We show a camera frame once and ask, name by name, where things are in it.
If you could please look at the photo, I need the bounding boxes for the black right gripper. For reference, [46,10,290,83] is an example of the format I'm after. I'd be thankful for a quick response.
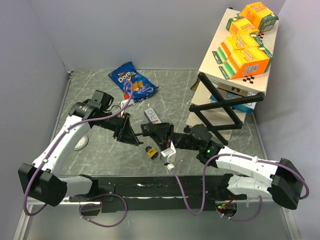
[146,122,202,153]

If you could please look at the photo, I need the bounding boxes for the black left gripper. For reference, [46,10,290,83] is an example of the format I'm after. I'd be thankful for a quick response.
[95,110,139,146]

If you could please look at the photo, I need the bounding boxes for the yellow padlock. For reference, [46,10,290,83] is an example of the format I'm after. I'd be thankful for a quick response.
[145,146,159,160]

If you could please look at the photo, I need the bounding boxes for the black padlock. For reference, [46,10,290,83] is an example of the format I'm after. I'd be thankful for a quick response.
[135,123,153,137]

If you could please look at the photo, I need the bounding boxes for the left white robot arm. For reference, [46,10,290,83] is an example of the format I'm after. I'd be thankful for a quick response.
[18,90,141,207]

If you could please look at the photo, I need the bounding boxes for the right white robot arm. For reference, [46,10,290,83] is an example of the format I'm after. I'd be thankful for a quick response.
[141,123,310,210]

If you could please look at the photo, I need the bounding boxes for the purple white toothpaste box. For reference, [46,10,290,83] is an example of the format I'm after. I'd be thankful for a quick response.
[144,107,162,124]

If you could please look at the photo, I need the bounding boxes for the blue Doritos chip bag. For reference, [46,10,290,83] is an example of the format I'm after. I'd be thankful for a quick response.
[108,61,159,103]

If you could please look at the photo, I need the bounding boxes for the white mesh scrubbing pad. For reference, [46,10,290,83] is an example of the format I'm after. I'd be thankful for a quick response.
[73,135,89,151]

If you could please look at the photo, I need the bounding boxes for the blue box under shelf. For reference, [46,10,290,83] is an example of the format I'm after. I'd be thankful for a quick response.
[221,95,261,114]

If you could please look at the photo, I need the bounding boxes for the orange sponge pack front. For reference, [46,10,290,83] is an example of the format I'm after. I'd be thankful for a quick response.
[218,46,274,80]

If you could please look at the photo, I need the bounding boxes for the orange sponge pack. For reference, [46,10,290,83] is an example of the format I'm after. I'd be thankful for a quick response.
[218,46,274,80]
[239,1,279,33]
[226,16,260,36]

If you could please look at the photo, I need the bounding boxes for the orange sponge pack top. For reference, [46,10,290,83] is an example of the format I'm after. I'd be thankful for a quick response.
[239,1,279,33]

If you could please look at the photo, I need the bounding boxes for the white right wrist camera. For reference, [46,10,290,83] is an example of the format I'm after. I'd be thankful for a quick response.
[160,147,176,171]

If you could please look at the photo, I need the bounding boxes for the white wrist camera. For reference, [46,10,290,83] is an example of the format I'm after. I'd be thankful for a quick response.
[160,147,176,171]
[120,93,135,109]

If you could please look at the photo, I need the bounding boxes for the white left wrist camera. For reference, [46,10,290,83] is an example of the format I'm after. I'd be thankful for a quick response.
[120,93,135,109]

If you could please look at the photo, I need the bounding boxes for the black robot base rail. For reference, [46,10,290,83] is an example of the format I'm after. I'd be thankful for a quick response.
[68,173,247,213]

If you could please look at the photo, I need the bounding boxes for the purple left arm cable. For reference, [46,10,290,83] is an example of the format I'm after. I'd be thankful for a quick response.
[23,80,135,217]

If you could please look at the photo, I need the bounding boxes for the white shelf with black frame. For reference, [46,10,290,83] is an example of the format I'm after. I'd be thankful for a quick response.
[186,2,279,145]

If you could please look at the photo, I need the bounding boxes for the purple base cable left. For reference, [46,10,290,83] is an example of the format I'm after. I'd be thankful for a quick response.
[79,193,128,228]

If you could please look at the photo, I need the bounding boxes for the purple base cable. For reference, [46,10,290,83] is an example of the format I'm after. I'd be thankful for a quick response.
[219,196,263,222]
[79,193,128,228]

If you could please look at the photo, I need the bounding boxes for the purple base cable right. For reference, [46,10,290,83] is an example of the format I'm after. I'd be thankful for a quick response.
[219,196,263,222]

